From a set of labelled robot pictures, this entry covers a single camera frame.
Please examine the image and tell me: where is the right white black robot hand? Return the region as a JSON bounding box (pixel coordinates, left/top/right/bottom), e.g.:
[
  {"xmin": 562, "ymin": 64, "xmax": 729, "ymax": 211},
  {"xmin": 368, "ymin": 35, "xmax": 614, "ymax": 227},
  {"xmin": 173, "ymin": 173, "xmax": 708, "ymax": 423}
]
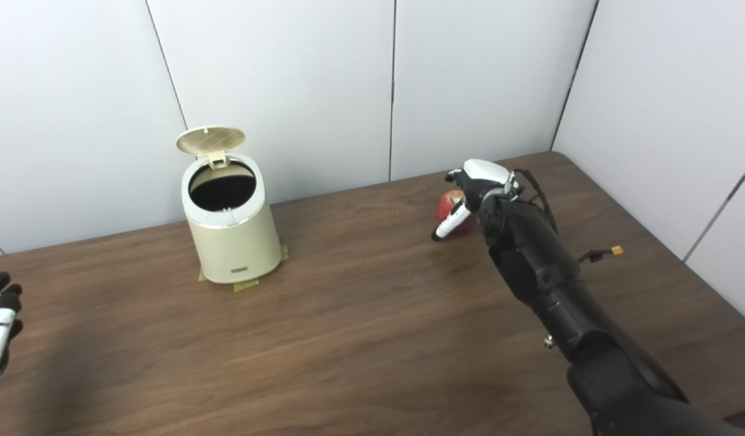
[{"xmin": 432, "ymin": 159, "xmax": 521, "ymax": 242}]

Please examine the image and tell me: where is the red apple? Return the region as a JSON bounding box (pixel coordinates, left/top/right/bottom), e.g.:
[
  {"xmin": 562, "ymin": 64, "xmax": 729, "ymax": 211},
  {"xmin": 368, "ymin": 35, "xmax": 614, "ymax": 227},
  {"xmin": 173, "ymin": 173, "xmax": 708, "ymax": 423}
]
[{"xmin": 437, "ymin": 190, "xmax": 477, "ymax": 236}]

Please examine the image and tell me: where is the cream round bin lid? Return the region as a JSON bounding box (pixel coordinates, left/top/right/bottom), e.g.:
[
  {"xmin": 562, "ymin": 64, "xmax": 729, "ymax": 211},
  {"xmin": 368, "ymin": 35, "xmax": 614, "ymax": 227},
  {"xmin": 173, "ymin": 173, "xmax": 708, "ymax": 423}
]
[{"xmin": 176, "ymin": 126, "xmax": 246, "ymax": 167}]

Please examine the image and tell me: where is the cream-colored bin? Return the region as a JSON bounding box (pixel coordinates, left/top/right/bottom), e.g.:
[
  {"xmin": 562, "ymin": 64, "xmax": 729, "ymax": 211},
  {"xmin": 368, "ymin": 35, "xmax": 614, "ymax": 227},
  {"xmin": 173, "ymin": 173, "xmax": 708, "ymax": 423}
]
[{"xmin": 181, "ymin": 154, "xmax": 283, "ymax": 284}]

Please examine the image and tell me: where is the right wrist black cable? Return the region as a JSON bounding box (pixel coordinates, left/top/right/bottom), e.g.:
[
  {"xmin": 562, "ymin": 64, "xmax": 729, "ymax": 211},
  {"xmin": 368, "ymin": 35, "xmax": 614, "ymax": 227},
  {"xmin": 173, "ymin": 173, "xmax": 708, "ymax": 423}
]
[{"xmin": 514, "ymin": 168, "xmax": 559, "ymax": 236}]

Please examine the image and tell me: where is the cable with yellow connector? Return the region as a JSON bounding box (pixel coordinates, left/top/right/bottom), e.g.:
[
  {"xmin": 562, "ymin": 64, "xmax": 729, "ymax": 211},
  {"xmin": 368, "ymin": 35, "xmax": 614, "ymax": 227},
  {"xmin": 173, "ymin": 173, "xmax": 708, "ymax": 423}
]
[{"xmin": 578, "ymin": 245, "xmax": 624, "ymax": 264}]

